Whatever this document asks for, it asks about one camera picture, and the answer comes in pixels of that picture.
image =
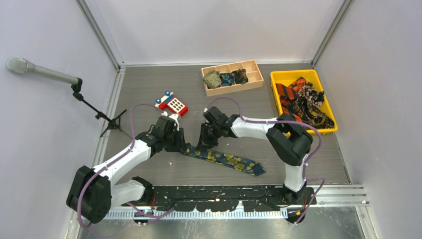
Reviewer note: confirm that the silver microphone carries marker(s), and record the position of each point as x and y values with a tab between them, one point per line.
22	66

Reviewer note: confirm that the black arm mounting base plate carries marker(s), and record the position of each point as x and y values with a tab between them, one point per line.
227	199

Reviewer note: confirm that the black floral patterned tie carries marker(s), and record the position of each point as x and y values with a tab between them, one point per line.
310	101

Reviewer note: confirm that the blue rolled tie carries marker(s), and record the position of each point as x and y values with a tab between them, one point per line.
227	79

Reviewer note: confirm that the dark brown rolled tie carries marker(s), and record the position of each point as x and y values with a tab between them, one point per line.
240	76

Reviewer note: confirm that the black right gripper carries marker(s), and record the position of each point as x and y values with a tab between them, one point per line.
204	141

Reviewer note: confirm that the black microphone stand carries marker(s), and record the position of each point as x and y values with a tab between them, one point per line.
112	124

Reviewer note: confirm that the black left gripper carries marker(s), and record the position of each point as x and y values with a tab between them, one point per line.
180	143

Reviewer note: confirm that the blue yellow floral tie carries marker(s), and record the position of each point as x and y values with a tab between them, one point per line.
245	165

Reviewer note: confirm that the wooden divided tray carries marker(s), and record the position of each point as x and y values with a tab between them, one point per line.
252	70

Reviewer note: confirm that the orange navy striped tie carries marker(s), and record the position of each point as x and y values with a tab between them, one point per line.
289	97

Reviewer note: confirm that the olive green rolled tie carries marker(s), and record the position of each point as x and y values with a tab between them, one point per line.
212	79

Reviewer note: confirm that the red white toy brick block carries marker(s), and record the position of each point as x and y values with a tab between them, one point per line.
172	103

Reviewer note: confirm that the yellow plastic bin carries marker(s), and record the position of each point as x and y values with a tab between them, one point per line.
288	77

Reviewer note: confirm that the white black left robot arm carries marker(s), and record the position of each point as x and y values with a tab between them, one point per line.
95	191

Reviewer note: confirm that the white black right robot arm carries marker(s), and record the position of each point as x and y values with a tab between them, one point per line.
289	139

